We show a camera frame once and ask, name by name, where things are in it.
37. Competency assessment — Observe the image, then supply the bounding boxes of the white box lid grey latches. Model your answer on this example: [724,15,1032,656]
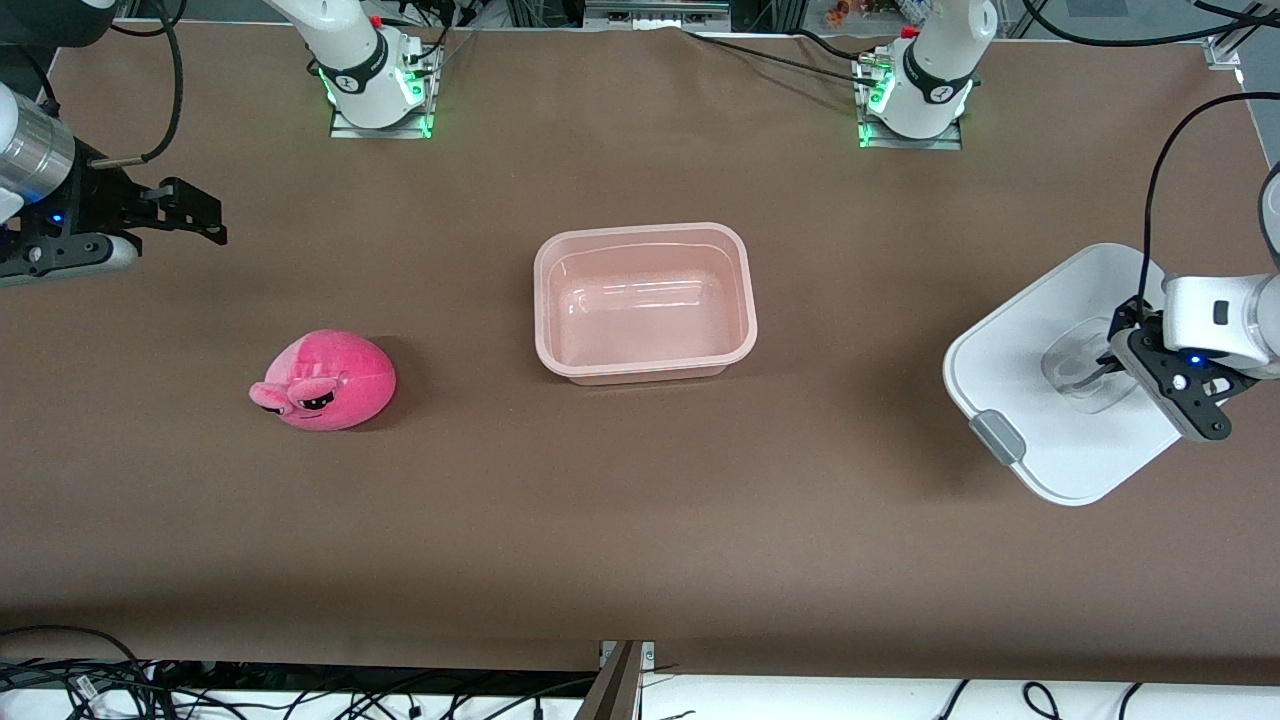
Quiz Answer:
[942,243,1201,507]

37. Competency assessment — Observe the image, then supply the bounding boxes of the pink plush toy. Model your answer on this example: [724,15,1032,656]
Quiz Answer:
[248,329,398,433]

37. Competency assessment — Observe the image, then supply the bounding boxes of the pink translucent plastic box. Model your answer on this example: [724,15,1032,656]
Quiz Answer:
[533,222,759,387]

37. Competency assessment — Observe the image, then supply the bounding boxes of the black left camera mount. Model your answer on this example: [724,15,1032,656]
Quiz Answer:
[1108,323,1263,443]

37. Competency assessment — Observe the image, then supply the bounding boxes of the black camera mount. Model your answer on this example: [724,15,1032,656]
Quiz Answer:
[0,195,133,283]
[1108,323,1263,443]

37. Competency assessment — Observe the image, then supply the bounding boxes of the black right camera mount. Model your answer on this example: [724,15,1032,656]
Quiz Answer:
[0,195,133,283]

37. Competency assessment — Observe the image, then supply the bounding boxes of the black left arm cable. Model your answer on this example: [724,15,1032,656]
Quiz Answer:
[1136,93,1280,323]

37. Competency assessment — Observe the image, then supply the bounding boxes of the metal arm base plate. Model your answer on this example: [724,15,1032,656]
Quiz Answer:
[857,50,964,152]
[329,45,437,140]

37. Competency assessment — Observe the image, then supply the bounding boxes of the black cable across table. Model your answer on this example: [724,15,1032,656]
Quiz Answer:
[683,28,893,91]

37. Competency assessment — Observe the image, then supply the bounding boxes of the tangled black cable bundle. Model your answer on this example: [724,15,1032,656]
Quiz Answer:
[0,624,601,720]

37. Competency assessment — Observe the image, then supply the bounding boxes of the aluminium frame rail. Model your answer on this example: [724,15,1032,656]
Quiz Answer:
[583,0,733,33]

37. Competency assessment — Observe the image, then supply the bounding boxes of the aluminium frame post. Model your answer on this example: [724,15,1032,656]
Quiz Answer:
[574,640,657,720]

